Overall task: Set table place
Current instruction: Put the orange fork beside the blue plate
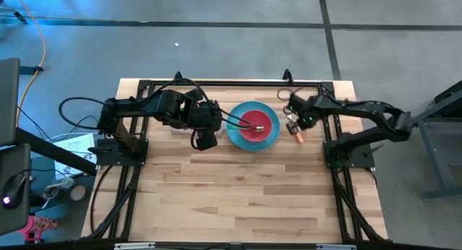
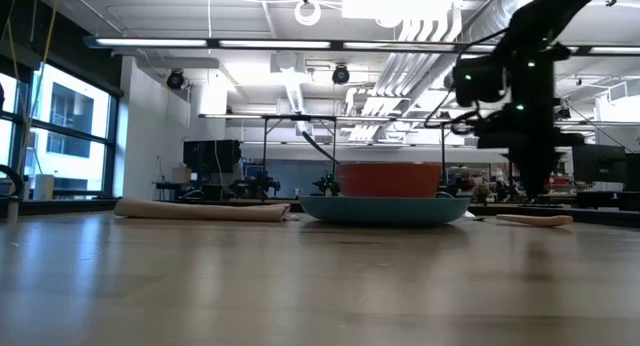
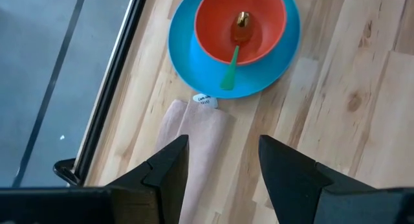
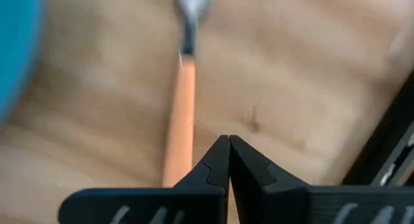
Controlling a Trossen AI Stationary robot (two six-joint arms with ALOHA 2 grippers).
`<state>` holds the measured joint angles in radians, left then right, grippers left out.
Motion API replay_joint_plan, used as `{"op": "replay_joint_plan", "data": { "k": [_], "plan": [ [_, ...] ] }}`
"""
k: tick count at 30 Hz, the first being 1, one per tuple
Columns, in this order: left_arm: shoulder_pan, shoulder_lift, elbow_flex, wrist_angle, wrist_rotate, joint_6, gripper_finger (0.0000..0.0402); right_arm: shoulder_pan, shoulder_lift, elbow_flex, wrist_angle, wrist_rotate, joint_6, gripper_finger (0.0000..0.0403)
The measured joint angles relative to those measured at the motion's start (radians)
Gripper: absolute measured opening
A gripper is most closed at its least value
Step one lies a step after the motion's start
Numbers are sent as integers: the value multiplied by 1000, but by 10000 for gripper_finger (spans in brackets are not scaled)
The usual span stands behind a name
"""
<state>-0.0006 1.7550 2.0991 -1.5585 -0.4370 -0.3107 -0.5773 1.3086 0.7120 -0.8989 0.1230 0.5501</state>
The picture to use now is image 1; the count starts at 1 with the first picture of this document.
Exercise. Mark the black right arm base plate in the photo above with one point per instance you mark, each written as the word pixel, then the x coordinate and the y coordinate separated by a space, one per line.
pixel 361 157

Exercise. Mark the black desk beam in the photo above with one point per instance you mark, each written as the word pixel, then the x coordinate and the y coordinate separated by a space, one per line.
pixel 54 150

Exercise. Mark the black computer mouse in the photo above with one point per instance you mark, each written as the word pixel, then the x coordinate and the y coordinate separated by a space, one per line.
pixel 13 191

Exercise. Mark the black table clamp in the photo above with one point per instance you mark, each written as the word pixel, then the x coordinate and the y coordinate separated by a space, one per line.
pixel 178 76
pixel 287 76

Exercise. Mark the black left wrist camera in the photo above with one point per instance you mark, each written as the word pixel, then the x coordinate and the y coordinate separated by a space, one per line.
pixel 206 139

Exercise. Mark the beige cloth napkin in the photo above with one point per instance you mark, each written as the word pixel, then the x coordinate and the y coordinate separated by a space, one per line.
pixel 179 132

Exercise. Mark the black floor bracket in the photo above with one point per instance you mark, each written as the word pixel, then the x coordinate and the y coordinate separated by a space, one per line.
pixel 30 69

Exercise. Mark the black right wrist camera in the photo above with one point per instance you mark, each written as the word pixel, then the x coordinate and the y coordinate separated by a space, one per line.
pixel 294 101

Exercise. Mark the white table bracket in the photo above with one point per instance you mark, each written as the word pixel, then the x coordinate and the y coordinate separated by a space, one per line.
pixel 335 246
pixel 133 245

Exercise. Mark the black aluminium table frame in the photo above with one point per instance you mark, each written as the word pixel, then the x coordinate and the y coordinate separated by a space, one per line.
pixel 234 84

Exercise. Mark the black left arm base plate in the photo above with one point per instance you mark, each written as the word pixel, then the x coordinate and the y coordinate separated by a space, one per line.
pixel 108 157

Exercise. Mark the red bowl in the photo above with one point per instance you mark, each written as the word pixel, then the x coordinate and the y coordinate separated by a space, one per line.
pixel 254 121

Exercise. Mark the blue plate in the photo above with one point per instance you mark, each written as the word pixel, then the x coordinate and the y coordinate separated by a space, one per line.
pixel 232 138

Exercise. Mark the black desk panel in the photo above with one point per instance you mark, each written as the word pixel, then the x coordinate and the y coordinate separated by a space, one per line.
pixel 8 102

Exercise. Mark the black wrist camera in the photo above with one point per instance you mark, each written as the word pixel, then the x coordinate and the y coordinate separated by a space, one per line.
pixel 206 139
pixel 294 101

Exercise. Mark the black mouse pad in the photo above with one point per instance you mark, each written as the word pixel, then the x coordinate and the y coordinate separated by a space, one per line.
pixel 18 221

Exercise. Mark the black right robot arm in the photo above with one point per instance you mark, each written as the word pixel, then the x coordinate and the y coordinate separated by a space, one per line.
pixel 361 109

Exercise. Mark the clear plastic cup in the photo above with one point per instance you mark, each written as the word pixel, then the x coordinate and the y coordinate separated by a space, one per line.
pixel 54 190

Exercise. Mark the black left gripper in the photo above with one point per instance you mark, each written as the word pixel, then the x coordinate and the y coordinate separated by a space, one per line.
pixel 204 116

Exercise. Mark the grey side table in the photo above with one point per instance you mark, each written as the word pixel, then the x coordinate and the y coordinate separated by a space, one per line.
pixel 429 112

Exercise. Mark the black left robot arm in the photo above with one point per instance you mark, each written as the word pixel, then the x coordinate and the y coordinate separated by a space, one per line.
pixel 133 105

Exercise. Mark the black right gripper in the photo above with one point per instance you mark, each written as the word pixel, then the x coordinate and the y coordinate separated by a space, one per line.
pixel 307 111

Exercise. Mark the pink patterned object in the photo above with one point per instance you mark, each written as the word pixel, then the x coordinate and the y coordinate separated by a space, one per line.
pixel 38 224

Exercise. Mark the white paper box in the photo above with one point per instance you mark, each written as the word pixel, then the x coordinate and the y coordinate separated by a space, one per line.
pixel 74 147

